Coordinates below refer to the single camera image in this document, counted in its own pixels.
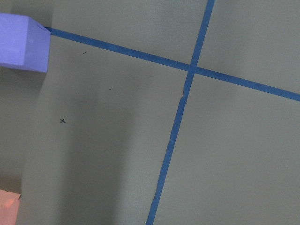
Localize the purple foam block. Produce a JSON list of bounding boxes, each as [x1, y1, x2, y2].
[[0, 13, 51, 73]]

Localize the orange foam block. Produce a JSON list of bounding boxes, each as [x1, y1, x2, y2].
[[0, 190, 21, 225]]

